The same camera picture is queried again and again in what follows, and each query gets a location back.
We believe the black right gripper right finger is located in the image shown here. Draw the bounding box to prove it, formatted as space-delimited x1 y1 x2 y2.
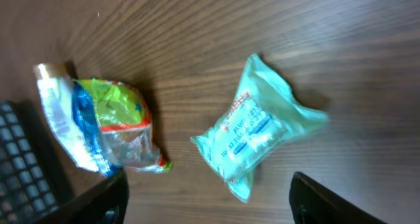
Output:
289 171 382 224

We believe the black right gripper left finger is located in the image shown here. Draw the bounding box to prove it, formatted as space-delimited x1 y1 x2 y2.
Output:
37 170 129 224

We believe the green snack bag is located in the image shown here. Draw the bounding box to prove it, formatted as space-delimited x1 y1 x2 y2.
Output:
74 78 173 173

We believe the light blue tissue pack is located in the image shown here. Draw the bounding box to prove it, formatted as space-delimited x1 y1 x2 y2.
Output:
191 54 329 203

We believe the blue snack wrapper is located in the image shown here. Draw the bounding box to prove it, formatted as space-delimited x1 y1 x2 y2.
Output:
72 82 120 177

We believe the white tube with gold cap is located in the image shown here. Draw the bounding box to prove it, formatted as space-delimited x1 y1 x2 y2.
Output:
33 63 99 172

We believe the grey plastic basket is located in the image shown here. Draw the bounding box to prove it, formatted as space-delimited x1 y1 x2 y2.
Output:
1 101 74 223

